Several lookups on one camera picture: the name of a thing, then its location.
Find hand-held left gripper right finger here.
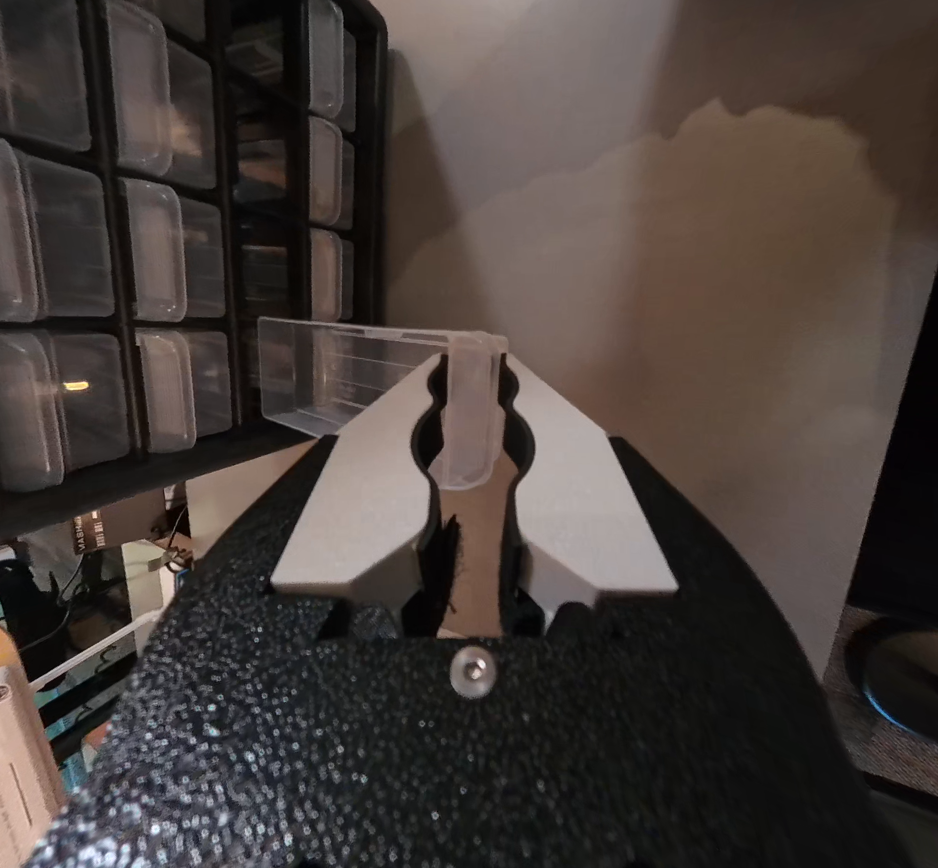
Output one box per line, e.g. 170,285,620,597
498,353,680,630

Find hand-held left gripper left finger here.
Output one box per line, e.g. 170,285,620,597
270,353,449,623

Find clear plastic drawer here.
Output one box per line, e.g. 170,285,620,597
258,317,511,492

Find black drawer cabinet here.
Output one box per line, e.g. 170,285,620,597
0,0,389,541

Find clear plastic bin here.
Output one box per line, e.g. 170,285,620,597
29,608,161,693

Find rows of clear cabinet drawers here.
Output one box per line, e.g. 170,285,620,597
0,0,360,494

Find black label plate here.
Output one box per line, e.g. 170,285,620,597
72,493,177,555

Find black round stand base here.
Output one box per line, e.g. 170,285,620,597
843,615,938,738

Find tan cardboard box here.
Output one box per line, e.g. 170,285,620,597
0,626,68,843

